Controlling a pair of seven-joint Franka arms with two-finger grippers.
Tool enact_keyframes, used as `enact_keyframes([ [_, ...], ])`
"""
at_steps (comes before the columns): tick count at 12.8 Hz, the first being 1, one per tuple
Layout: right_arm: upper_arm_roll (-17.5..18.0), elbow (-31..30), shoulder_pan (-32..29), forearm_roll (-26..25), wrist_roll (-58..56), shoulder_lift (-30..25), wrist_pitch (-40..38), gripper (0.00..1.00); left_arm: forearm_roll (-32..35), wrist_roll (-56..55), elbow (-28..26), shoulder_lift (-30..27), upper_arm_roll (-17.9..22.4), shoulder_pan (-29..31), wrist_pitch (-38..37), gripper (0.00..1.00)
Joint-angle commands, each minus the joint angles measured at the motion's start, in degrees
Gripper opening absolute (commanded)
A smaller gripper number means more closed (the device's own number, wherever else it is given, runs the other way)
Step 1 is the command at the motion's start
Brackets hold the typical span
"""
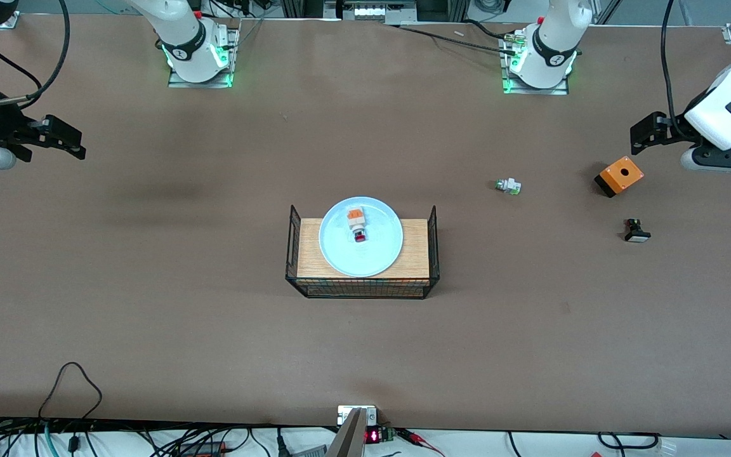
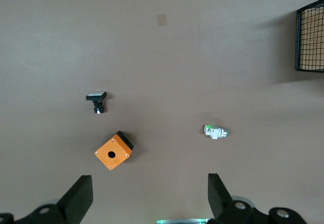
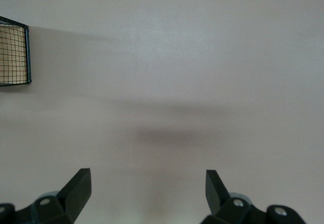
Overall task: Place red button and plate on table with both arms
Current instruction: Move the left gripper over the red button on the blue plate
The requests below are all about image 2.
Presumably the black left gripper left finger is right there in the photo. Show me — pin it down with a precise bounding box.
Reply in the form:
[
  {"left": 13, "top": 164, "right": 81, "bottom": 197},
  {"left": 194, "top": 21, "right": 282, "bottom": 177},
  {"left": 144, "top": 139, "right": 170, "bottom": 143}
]
[{"left": 0, "top": 175, "right": 94, "bottom": 224}]

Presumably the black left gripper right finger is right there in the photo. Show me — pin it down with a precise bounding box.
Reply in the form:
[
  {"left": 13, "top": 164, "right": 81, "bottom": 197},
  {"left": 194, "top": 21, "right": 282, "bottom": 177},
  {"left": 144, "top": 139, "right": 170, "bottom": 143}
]
[{"left": 208, "top": 173, "right": 307, "bottom": 224}]

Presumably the green and white push button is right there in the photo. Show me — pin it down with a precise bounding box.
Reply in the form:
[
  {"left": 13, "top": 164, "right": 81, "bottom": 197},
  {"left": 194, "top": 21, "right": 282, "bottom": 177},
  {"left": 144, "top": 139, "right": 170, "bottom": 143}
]
[{"left": 203, "top": 124, "right": 230, "bottom": 141}]

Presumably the black square white-top button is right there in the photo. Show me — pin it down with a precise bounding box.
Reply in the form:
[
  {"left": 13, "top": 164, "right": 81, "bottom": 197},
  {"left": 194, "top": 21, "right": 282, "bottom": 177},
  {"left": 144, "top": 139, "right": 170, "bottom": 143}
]
[{"left": 85, "top": 91, "right": 108, "bottom": 115}]

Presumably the small tape patch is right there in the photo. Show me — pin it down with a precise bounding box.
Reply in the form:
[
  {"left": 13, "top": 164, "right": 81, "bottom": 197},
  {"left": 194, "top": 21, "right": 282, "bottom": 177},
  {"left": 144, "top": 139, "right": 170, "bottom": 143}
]
[{"left": 156, "top": 13, "right": 168, "bottom": 27}]

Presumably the orange push-button enclosure box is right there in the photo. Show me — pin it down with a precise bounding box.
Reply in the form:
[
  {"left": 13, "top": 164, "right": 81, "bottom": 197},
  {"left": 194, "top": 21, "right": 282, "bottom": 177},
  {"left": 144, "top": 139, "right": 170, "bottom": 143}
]
[{"left": 94, "top": 130, "right": 134, "bottom": 171}]

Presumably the black wire basket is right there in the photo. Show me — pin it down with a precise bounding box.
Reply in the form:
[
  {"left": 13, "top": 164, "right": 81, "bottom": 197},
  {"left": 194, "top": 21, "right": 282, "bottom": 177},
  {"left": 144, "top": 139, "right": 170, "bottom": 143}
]
[{"left": 295, "top": 0, "right": 324, "bottom": 73}]

